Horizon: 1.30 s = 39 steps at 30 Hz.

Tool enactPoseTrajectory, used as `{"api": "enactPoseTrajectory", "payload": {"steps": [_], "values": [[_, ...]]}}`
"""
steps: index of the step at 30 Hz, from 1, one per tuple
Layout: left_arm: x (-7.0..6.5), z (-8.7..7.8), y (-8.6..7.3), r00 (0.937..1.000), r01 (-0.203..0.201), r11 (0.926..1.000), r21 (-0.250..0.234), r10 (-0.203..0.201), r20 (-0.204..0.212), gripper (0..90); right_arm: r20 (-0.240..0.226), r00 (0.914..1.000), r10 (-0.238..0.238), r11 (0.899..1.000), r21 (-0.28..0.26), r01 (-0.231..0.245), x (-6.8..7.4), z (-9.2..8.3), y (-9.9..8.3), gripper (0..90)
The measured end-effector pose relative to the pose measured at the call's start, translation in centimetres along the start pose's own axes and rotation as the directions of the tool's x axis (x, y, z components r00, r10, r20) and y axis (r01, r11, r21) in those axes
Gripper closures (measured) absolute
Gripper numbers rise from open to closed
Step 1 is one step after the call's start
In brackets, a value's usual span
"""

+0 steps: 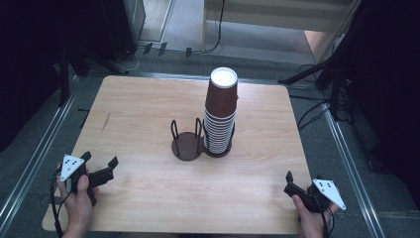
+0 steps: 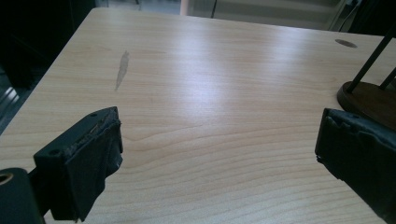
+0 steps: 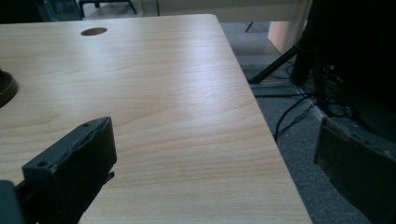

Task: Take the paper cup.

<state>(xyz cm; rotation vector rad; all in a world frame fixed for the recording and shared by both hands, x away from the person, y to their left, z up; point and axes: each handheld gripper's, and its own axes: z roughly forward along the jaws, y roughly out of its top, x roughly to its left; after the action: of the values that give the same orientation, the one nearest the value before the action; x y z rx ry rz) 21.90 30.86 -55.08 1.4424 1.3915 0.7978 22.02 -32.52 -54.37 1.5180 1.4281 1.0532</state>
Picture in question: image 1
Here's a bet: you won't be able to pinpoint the hanging black cable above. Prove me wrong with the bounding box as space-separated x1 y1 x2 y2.
200 0 226 55

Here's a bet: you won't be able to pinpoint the black tripod stand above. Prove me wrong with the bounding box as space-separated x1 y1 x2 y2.
277 49 352 121

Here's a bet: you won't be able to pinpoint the white floor cable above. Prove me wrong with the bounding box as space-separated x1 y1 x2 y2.
113 46 143 74

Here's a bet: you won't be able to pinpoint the stack of brown paper cups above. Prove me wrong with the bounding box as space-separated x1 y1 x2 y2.
202 66 239 156

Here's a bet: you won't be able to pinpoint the black floor cables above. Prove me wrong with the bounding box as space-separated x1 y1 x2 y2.
288 94 332 132

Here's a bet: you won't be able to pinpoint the black double cup holder rack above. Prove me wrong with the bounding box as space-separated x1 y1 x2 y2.
169 117 237 163

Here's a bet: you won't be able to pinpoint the hand-held gripper black cable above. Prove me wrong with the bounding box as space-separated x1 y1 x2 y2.
50 168 65 238
320 205 335 238

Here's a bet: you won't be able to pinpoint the black stand legs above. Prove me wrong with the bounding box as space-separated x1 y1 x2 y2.
58 42 131 107

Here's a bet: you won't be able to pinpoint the person's left hand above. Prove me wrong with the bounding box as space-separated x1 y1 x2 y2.
56 174 101 233

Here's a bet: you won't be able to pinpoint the metal floor rail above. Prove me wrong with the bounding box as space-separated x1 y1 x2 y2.
0 74 81 230
321 102 386 238

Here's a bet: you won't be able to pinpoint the person's right hand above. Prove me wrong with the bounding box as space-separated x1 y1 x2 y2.
291 193 341 238

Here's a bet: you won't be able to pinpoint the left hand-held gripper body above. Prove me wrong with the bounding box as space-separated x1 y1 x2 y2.
59 154 116 207

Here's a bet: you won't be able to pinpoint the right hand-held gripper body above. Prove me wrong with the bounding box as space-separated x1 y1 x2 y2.
283 178 348 214

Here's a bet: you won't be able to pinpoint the dark cabinet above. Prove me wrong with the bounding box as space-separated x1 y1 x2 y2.
98 0 147 63

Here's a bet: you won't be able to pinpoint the left hand-held gripper black cable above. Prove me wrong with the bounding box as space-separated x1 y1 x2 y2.
50 168 65 238

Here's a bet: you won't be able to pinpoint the white shelf frame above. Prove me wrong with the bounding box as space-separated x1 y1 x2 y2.
201 0 362 64

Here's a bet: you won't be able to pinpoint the right hand-held gripper black cable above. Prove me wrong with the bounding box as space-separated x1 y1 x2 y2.
320 205 335 238

